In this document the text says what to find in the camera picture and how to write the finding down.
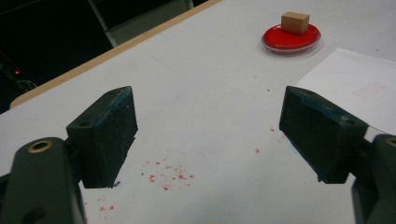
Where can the black device with red light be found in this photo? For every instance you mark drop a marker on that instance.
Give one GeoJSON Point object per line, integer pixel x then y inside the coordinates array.
{"type": "Point", "coordinates": [17, 73]}

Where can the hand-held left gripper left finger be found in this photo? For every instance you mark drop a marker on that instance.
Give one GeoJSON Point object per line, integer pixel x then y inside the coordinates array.
{"type": "Point", "coordinates": [106, 140]}

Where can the white paper sheet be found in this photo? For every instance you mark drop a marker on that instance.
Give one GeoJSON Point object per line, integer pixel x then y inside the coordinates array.
{"type": "Point", "coordinates": [342, 71]}

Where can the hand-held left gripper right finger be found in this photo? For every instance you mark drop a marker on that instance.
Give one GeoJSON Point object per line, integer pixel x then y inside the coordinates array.
{"type": "Point", "coordinates": [320, 140]}

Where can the small wooden stamp block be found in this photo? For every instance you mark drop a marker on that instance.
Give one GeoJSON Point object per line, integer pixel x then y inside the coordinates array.
{"type": "Point", "coordinates": [294, 22]}

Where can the red round ink pad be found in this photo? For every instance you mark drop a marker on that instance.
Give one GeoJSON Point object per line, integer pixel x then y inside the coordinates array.
{"type": "Point", "coordinates": [280, 41]}

